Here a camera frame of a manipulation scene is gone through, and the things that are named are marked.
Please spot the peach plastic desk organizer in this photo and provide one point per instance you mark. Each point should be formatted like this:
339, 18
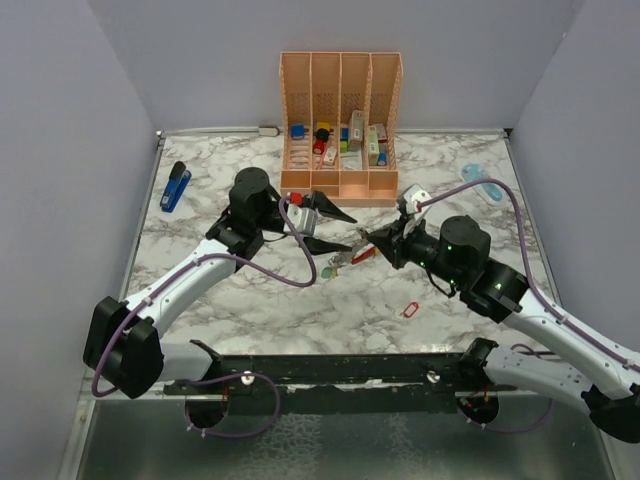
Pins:
329, 100

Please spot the silver key with green tag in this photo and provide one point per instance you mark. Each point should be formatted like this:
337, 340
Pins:
329, 273

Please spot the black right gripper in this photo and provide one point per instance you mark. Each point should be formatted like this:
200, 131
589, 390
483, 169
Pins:
393, 243

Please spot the blue stapler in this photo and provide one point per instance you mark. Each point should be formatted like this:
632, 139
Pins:
178, 180

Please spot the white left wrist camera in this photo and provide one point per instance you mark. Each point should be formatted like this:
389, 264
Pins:
301, 214

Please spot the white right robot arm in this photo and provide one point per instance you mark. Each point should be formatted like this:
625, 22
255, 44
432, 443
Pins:
596, 375

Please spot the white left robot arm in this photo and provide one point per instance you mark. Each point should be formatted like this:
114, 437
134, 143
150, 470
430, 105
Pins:
124, 346

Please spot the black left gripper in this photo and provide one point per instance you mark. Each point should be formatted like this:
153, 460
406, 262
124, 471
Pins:
325, 207

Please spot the red tag with key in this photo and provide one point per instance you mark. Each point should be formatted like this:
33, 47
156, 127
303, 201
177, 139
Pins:
408, 311

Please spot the metal key organizer red handle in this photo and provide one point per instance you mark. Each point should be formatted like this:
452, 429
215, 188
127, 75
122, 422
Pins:
361, 251

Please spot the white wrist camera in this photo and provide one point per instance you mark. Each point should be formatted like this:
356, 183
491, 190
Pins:
409, 205
301, 214

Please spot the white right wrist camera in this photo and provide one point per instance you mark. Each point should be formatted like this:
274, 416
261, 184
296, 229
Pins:
409, 205

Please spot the green white box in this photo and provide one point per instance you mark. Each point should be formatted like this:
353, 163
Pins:
377, 145

